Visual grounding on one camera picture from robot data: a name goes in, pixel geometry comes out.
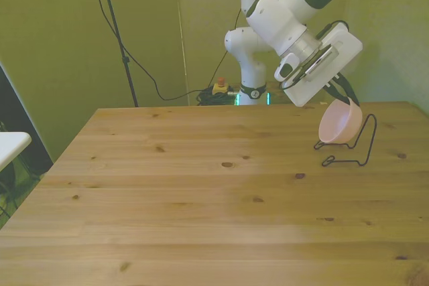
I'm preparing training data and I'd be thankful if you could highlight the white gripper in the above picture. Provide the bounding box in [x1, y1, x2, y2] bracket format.
[280, 21, 364, 108]

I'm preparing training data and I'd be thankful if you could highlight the pink plastic bowl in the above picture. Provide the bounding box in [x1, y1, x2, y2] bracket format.
[318, 96, 364, 145]

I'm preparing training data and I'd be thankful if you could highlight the yellow emergency stop button box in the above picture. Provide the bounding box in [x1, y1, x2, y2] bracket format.
[212, 77, 230, 96]

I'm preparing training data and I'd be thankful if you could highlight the black tripod stand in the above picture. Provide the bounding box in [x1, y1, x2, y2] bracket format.
[95, 0, 140, 109]

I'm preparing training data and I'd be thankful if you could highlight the black panel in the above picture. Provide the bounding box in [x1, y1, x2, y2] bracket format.
[0, 63, 54, 180]

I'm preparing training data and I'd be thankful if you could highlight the white side table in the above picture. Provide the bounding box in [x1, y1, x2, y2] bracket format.
[0, 131, 33, 173]

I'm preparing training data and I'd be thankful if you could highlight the black wire dish rack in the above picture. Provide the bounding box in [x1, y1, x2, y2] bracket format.
[313, 113, 378, 168]

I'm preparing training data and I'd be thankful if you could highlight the coil of black cables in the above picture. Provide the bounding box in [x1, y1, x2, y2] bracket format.
[196, 88, 241, 107]

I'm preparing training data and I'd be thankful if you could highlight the black cable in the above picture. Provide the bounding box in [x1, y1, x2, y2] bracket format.
[85, 0, 216, 102]

